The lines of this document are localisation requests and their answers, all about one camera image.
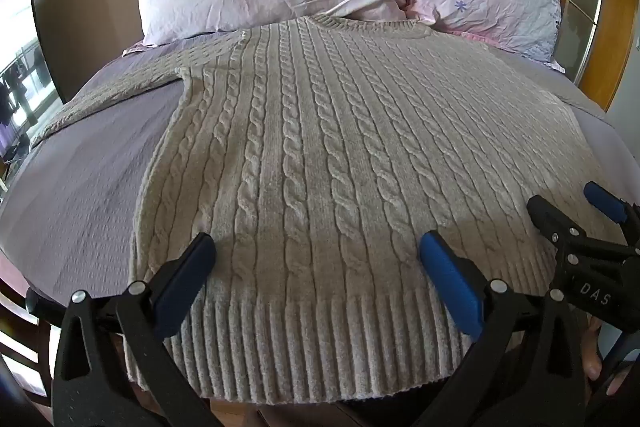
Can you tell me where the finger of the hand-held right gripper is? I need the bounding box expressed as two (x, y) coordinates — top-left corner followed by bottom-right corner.
(582, 181), (640, 229)
(527, 195), (640, 259)

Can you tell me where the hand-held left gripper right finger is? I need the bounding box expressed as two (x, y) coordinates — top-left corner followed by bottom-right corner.
(415, 230), (592, 427)

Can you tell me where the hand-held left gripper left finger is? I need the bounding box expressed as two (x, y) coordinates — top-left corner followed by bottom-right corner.
(52, 232), (221, 427)

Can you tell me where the beige cable knit sweater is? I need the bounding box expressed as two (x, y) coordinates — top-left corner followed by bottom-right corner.
(30, 14), (626, 408)

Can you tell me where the person's right hand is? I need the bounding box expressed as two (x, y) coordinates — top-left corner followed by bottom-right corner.
(584, 317), (632, 398)

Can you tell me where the lilac bed sheet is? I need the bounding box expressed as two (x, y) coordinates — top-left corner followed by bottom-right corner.
(0, 27), (640, 308)

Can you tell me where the dark wooden furniture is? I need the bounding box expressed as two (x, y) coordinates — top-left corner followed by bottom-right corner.
(0, 277), (63, 408)

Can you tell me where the wooden headboard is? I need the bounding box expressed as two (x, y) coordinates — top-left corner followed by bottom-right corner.
(487, 0), (640, 114)

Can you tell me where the window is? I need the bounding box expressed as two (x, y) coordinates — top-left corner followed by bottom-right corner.
(0, 0), (67, 190)

